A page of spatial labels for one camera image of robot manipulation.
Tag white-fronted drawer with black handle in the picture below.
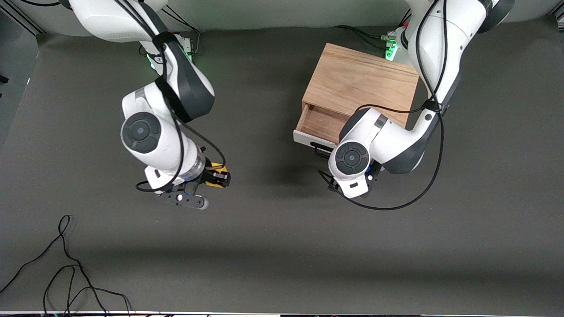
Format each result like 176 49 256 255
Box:
294 103 353 159

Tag thin black loose cable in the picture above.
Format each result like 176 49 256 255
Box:
0 215 108 317
43 264 134 317

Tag wooden drawer cabinet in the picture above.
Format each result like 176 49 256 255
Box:
302 43 420 130

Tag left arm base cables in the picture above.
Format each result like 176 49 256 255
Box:
334 11 412 50

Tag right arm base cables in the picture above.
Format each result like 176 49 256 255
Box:
161 7 201 55

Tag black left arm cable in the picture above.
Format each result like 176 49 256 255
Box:
318 0 445 211

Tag black frame rail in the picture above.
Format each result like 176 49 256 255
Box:
0 0 45 36

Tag yellow cube block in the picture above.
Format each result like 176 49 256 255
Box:
207 162 230 189

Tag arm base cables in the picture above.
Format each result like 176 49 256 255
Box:
161 7 201 55
334 11 412 50

